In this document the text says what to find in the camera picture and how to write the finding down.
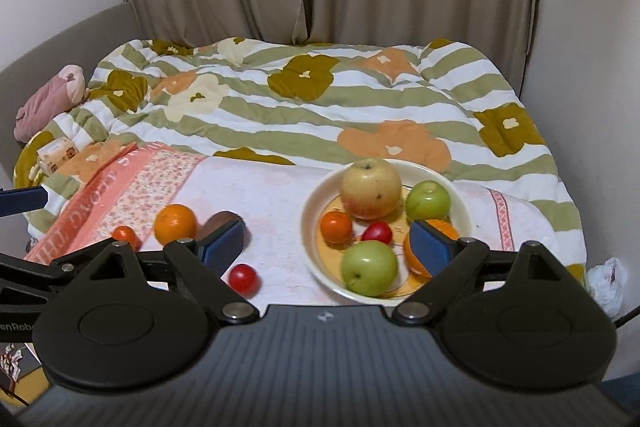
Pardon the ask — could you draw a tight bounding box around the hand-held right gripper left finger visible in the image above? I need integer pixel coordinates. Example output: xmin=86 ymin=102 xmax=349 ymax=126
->
xmin=75 ymin=217 xmax=261 ymax=326

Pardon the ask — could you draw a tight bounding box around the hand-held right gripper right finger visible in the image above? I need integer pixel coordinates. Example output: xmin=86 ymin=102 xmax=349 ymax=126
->
xmin=391 ymin=219 xmax=583 ymax=328

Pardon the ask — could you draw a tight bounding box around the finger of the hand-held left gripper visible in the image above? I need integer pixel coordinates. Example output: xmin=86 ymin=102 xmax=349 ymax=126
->
xmin=0 ymin=186 xmax=50 ymax=218
xmin=0 ymin=252 xmax=118 ymax=308

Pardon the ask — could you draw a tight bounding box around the large orange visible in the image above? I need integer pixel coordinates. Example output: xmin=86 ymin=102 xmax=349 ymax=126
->
xmin=154 ymin=204 xmax=197 ymax=245
xmin=403 ymin=218 xmax=461 ymax=279

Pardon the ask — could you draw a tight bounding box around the green apple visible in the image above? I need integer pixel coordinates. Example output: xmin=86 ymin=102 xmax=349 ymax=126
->
xmin=341 ymin=240 xmax=399 ymax=298
xmin=405 ymin=180 xmax=452 ymax=222

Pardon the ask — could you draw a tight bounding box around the red cherry tomato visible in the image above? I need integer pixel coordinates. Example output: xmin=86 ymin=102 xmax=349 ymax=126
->
xmin=361 ymin=222 xmax=393 ymax=244
xmin=228 ymin=263 xmax=260 ymax=294

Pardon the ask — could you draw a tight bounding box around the large yellow apple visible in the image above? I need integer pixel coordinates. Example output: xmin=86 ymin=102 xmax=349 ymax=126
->
xmin=341 ymin=158 xmax=403 ymax=220

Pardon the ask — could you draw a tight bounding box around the small mandarin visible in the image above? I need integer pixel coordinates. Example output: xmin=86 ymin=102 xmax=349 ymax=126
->
xmin=320 ymin=210 xmax=354 ymax=243
xmin=111 ymin=226 xmax=142 ymax=252

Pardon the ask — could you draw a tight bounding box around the cream plate with duck print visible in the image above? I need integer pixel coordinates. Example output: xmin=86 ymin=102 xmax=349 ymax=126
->
xmin=300 ymin=159 xmax=473 ymax=305

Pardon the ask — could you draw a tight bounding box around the brown kiwi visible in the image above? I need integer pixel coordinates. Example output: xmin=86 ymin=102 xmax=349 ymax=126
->
xmin=202 ymin=211 xmax=244 ymax=242

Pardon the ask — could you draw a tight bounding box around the pink floral towel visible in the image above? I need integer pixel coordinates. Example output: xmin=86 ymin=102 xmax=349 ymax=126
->
xmin=22 ymin=142 xmax=558 ymax=303

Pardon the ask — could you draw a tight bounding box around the small printed carton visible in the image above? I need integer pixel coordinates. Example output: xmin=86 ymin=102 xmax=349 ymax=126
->
xmin=36 ymin=136 xmax=81 ymax=178

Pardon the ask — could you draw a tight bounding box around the pink plush toy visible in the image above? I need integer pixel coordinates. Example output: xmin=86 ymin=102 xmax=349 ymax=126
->
xmin=14 ymin=64 xmax=91 ymax=142

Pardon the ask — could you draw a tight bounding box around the green striped floral quilt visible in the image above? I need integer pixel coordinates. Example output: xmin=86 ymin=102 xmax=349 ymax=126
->
xmin=12 ymin=37 xmax=586 ymax=288

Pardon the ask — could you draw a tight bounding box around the white plastic bag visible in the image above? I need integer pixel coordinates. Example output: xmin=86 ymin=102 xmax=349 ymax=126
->
xmin=585 ymin=257 xmax=629 ymax=319

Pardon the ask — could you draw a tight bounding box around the grey upholstered bed frame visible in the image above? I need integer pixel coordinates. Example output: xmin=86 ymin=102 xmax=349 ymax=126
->
xmin=0 ymin=2 xmax=146 ymax=178

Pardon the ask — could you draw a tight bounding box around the black cable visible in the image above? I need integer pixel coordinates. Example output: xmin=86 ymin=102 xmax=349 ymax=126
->
xmin=612 ymin=304 xmax=640 ymax=329

